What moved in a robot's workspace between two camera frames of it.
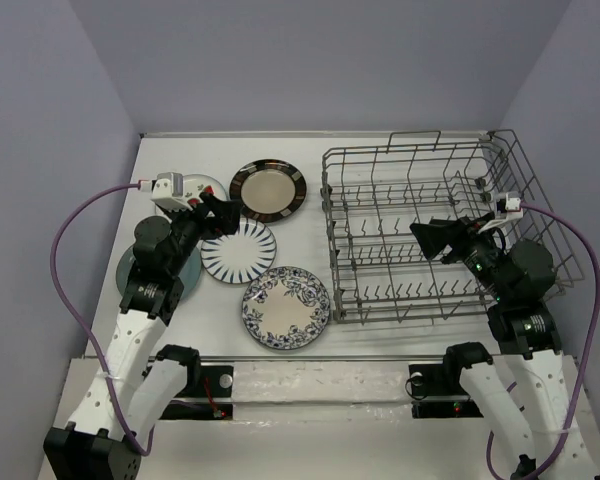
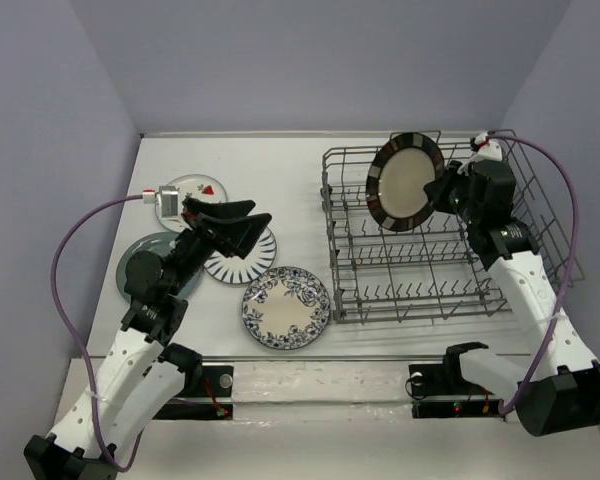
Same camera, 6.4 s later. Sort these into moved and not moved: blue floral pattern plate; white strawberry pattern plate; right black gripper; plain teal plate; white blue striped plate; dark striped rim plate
Moved: right black gripper; dark striped rim plate
Not moved: white blue striped plate; blue floral pattern plate; white strawberry pattern plate; plain teal plate
